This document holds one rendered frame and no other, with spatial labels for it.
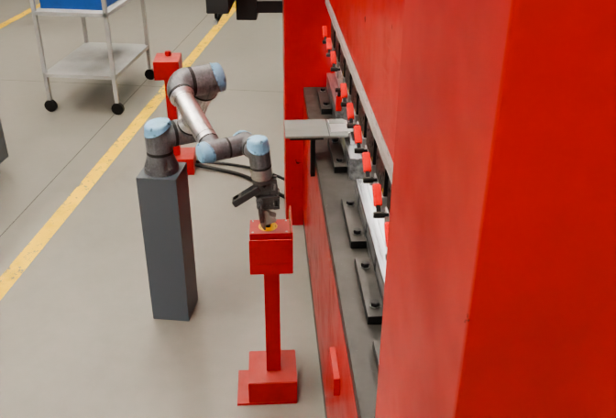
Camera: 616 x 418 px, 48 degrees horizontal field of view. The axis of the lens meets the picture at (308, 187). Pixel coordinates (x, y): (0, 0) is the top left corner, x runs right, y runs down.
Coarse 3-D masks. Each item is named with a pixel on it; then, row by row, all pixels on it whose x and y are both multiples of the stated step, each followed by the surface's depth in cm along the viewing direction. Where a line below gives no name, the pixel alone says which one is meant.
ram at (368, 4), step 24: (336, 0) 299; (360, 0) 228; (384, 0) 184; (360, 24) 229; (384, 24) 185; (360, 48) 231; (384, 48) 186; (360, 72) 232; (384, 72) 187; (360, 96) 234; (384, 96) 188; (384, 120) 189
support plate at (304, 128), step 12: (288, 120) 302; (300, 120) 302; (312, 120) 302; (324, 120) 302; (336, 120) 302; (288, 132) 290; (300, 132) 290; (312, 132) 291; (324, 132) 291; (336, 132) 291
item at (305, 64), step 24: (288, 0) 354; (312, 0) 354; (288, 24) 359; (312, 24) 360; (288, 48) 365; (312, 48) 366; (288, 72) 372; (312, 72) 373; (288, 96) 378; (288, 144) 392; (288, 168) 399; (288, 192) 406; (288, 216) 414
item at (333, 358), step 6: (330, 348) 229; (330, 354) 227; (330, 360) 227; (336, 360) 224; (330, 366) 227; (336, 366) 221; (330, 372) 228; (336, 372) 219; (336, 378) 217; (336, 384) 217; (336, 390) 219
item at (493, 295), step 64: (448, 0) 43; (512, 0) 32; (576, 0) 32; (448, 64) 44; (512, 64) 34; (576, 64) 34; (448, 128) 44; (512, 128) 35; (576, 128) 35; (448, 192) 44; (512, 192) 37; (576, 192) 37; (448, 256) 45; (512, 256) 39; (576, 256) 39; (384, 320) 70; (448, 320) 45; (512, 320) 41; (576, 320) 41; (384, 384) 71; (448, 384) 46; (512, 384) 44; (576, 384) 44
